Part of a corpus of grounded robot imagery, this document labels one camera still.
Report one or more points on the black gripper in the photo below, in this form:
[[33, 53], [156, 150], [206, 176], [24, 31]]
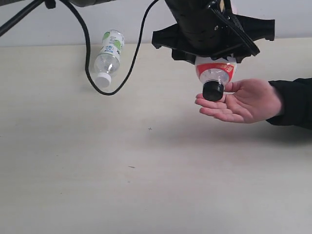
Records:
[[209, 28]]

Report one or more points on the pink peach drink bottle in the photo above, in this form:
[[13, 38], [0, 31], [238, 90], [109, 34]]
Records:
[[215, 75]]

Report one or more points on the green label water bottle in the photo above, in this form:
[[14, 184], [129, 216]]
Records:
[[107, 61]]

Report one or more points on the person's open bare hand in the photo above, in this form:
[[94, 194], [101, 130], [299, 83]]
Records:
[[246, 101]]

